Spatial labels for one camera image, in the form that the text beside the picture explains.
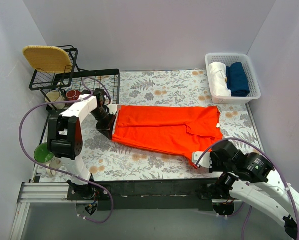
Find woven yellow plate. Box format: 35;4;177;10
22;45;73;74

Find cream mug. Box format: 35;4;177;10
45;90;66;110

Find purple cable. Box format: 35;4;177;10
194;137;299;240
18;77;115;223

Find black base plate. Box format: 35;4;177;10
67;178;234;214

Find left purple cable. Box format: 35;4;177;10
18;77;115;223

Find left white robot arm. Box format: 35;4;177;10
47;89;119;200

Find rolled blue t shirt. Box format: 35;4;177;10
226;62;250;97

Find aluminium frame rail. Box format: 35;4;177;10
9;181;299;240

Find green floral mug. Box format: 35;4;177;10
34;142;62;169

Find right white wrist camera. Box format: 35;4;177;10
191;151;212;169

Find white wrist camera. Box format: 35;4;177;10
191;151;212;169
107;104;122;116

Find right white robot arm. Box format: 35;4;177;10
210;140;299;240

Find floral table mat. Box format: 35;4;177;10
36;69;269;182

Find rolled white t shirt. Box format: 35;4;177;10
209;62;232;97

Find red mug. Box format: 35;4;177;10
65;89;81;101

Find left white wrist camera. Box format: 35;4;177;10
107;104;122;116

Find black wire dish rack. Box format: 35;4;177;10
29;45;121;104

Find orange t shirt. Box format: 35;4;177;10
112;105;223;161

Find white plastic basket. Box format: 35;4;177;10
205;52;261;105

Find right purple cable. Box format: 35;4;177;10
194;137;299;240

